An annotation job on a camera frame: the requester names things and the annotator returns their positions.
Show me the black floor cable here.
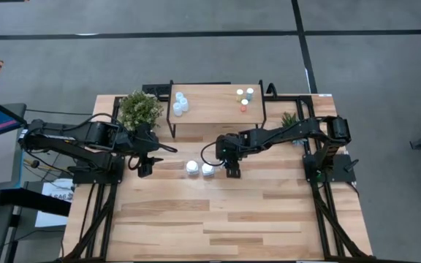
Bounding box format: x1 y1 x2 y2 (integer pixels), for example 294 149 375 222
26 108 94 117

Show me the black aluminium rig frame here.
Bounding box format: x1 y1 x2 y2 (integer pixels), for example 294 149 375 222
61 93 374 262

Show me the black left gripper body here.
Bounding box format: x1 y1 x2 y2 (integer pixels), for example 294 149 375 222
131 126 161 179

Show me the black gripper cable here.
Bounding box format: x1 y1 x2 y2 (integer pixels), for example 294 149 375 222
200 140 221 168

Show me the bushy green potted plant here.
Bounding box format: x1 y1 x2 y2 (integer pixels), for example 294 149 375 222
118 90 164 132

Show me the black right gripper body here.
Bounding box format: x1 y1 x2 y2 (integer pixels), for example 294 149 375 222
216 132 243 179

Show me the succulent plant black pot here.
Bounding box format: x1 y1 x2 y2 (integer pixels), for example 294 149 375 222
281 111 306 146

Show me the white printed sheet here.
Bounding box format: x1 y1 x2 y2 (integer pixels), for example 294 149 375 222
34 178 75 228

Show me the wooden shelf black frame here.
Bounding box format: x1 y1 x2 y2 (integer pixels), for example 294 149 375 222
165 79 268 139

